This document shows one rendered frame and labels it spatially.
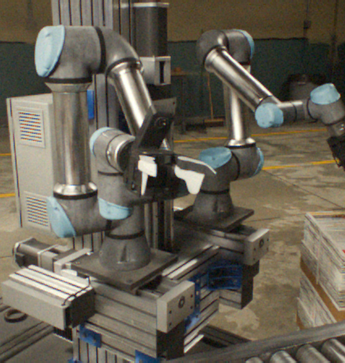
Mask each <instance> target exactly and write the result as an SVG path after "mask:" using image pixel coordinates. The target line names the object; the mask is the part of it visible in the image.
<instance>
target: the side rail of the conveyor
mask: <svg viewBox="0 0 345 363"><path fill-rule="evenodd" d="M331 339H336V340H337V341H338V342H340V343H341V344H342V345H343V346H344V347H345V321H341V322H335V323H331V324H329V323H327V324H324V325H321V326H316V327H310V328H306V329H303V330H299V331H293V332H289V333H285V334H282V335H275V336H271V337H268V338H265V339H260V340H255V341H251V342H248V343H244V344H238V345H234V346H230V347H229V346H227V347H223V348H217V349H213V350H210V351H205V352H200V353H195V354H192V355H188V356H184V357H179V358H175V359H172V360H168V361H161V362H158V363H246V362H247V360H249V359H250V358H253V357H258V358H260V359H261V360H262V361H263V362H264V363H270V359H271V357H272V356H273V354H275V353H276V352H278V351H285V352H287V353H288V354H289V355H290V356H291V357H292V358H293V359H294V360H296V358H295V357H296V352H297V351H298V349H299V348H300V347H302V346H303V345H306V344H311V345H313V346H314V347H315V348H316V349H317V350H318V352H319V353H321V349H322V345H323V344H324V343H325V342H326V341H327V340H331Z"/></svg>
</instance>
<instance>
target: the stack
mask: <svg viewBox="0 0 345 363"><path fill-rule="evenodd" d="M304 223H305V224H304V227H305V232H304V237H305V238H304V240H303V241H301V242H300V243H301V244H300V245H301V247H300V255H301V258H302V260H303V261H304V263H305V264H306V265H307V267H308V268H309V270H310V271H311V272H312V273H313V275H314V276H315V278H316V282H319V284H320V285H321V286H322V287H323V288H324V290H325V291H326V293H327V294H328V296H329V297H330V299H331V300H332V302H333V303H334V305H335V307H336V308H337V309H338V311H343V310H345V211H308V212H306V213H305V220H304ZM299 280H300V285H301V288H300V289H301V290H300V297H298V298H297V300H298V302H297V307H296V308H297V313H298V316H299V318H300V320H301V321H302V323H303V325H304V326H305V329H306V328H310V327H316V326H321V325H324V324H327V323H329V324H331V323H335V322H336V321H335V320H334V318H333V316H332V314H331V312H330V311H329V309H328V308H327V306H326V304H325V303H324V301H323V300H322V299H321V297H320V296H319V294H318V293H317V291H316V289H315V287H314V286H313V285H311V283H310V282H309V280H308V278H307V277H306V275H305V274H304V272H303V271H300V279H299Z"/></svg>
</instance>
